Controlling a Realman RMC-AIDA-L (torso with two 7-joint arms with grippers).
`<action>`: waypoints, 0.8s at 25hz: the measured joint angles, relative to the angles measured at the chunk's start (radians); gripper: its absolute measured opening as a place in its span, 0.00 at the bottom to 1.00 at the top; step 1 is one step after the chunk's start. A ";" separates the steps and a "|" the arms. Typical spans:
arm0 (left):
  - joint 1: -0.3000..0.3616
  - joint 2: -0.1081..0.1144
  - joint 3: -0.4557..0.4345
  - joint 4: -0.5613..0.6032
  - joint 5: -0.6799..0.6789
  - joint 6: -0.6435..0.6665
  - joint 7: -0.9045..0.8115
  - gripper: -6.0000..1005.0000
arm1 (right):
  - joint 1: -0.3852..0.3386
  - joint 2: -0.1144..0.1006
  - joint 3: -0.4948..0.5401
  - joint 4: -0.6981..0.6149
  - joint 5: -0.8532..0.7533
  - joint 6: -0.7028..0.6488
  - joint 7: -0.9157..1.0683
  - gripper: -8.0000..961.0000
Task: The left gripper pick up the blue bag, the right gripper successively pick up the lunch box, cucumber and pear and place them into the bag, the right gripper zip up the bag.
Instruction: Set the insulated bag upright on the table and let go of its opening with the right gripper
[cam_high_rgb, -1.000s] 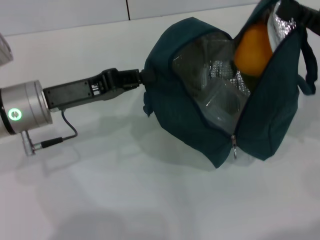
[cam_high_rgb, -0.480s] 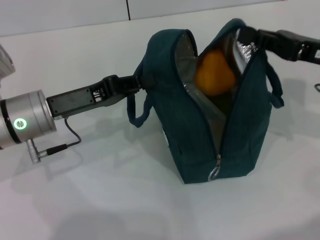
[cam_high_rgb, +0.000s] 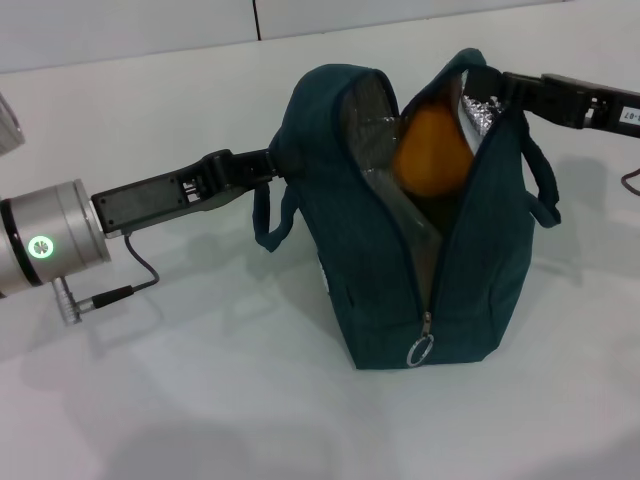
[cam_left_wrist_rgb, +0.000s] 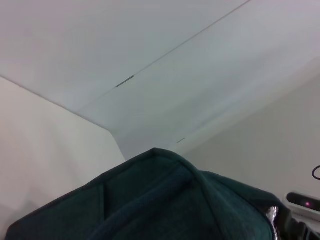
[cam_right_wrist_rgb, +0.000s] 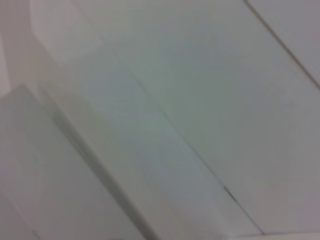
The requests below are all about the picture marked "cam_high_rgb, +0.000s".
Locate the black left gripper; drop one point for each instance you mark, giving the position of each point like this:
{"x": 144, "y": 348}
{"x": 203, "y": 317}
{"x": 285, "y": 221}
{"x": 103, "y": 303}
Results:
{"x": 145, "y": 200}

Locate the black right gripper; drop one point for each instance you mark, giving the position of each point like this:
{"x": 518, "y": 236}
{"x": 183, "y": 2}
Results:
{"x": 595, "y": 105}

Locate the orange pear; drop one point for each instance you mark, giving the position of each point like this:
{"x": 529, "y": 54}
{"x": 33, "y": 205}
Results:
{"x": 432, "y": 155}

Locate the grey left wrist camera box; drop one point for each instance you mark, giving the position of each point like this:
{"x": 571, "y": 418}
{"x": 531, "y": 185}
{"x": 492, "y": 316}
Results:
{"x": 10, "y": 125}

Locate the teal insulated lunch bag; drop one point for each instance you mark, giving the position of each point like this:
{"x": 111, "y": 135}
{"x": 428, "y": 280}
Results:
{"x": 480, "y": 250}

